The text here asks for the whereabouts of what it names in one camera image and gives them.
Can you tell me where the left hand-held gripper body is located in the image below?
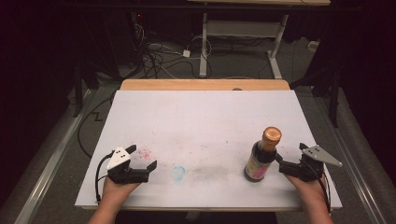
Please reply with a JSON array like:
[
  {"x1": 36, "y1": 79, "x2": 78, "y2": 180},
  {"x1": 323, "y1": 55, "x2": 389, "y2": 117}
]
[{"x1": 106, "y1": 147, "x2": 149, "y2": 185}]

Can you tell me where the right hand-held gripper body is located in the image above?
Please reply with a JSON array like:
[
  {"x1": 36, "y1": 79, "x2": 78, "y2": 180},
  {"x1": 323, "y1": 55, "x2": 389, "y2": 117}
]
[{"x1": 278, "y1": 145, "x2": 344, "y2": 183}]

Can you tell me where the dark sauce bottle gold cap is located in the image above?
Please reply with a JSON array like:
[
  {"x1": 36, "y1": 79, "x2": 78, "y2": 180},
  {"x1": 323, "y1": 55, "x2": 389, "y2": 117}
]
[{"x1": 243, "y1": 126, "x2": 283, "y2": 183}]

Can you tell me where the person's left hand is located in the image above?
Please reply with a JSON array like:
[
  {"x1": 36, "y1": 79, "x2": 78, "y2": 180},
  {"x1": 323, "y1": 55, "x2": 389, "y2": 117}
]
[{"x1": 101, "y1": 176, "x2": 141, "y2": 203}]

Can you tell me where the person's right hand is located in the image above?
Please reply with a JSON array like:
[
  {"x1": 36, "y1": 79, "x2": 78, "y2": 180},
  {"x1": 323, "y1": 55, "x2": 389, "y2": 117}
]
[{"x1": 284, "y1": 175, "x2": 331, "y2": 208}]

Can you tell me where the black metal stand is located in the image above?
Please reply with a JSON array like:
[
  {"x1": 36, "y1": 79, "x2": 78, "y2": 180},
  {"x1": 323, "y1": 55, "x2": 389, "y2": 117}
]
[
  {"x1": 73, "y1": 63, "x2": 99, "y2": 119},
  {"x1": 290, "y1": 66, "x2": 341, "y2": 129}
]

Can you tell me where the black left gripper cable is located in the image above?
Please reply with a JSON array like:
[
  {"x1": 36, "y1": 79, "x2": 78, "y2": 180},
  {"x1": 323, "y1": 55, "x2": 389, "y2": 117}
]
[{"x1": 94, "y1": 150, "x2": 115, "y2": 203}]

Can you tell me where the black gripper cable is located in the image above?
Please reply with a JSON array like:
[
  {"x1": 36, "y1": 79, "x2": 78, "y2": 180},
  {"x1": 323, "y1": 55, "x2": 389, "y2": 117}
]
[
  {"x1": 306, "y1": 161, "x2": 332, "y2": 214},
  {"x1": 94, "y1": 150, "x2": 115, "y2": 203}
]

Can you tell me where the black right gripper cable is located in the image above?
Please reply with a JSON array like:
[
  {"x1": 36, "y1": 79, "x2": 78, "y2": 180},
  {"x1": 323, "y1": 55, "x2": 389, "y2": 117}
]
[{"x1": 306, "y1": 161, "x2": 332, "y2": 214}]

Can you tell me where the aluminium floor rail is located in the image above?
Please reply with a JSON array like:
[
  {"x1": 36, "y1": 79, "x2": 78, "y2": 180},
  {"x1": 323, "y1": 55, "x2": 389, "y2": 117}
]
[
  {"x1": 13, "y1": 89, "x2": 96, "y2": 224},
  {"x1": 312, "y1": 92, "x2": 389, "y2": 224}
]

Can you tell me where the black floor cable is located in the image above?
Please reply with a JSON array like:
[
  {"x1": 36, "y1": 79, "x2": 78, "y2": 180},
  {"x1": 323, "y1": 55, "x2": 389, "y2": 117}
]
[{"x1": 77, "y1": 91, "x2": 117, "y2": 159}]

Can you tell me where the tangle of floor cables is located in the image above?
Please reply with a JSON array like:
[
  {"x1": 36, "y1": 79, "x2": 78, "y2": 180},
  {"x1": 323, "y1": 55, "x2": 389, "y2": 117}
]
[{"x1": 130, "y1": 22, "x2": 213, "y2": 80}]

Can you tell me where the white metal desk frame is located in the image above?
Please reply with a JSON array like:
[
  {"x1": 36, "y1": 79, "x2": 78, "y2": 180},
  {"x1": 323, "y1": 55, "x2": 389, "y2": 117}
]
[{"x1": 199, "y1": 12, "x2": 290, "y2": 79}]

